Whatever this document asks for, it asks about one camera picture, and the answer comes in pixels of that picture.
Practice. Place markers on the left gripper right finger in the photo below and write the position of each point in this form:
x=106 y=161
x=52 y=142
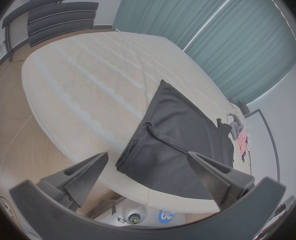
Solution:
x=217 y=181

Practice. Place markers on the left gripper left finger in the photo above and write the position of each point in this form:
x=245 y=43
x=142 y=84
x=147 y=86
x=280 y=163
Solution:
x=83 y=179

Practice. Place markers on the black T-shirt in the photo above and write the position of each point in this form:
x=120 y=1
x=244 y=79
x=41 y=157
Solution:
x=172 y=134

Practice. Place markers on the purple garment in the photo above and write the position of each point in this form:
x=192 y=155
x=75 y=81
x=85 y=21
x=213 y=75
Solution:
x=244 y=157

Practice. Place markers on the pink garment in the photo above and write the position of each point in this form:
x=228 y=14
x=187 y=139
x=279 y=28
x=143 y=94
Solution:
x=243 y=142

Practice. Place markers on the white garment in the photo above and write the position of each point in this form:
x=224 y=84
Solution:
x=230 y=119

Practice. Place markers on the white printed pillow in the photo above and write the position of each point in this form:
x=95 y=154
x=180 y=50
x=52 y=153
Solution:
x=237 y=110

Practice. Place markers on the grey bedside table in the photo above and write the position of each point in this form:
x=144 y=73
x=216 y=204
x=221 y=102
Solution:
x=242 y=106

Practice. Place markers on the bed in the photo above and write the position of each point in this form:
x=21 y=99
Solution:
x=88 y=79

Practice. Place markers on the blue-green curtain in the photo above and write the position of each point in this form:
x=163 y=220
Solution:
x=245 y=51
x=167 y=11

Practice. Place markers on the black chest of drawers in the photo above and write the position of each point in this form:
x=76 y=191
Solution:
x=60 y=21

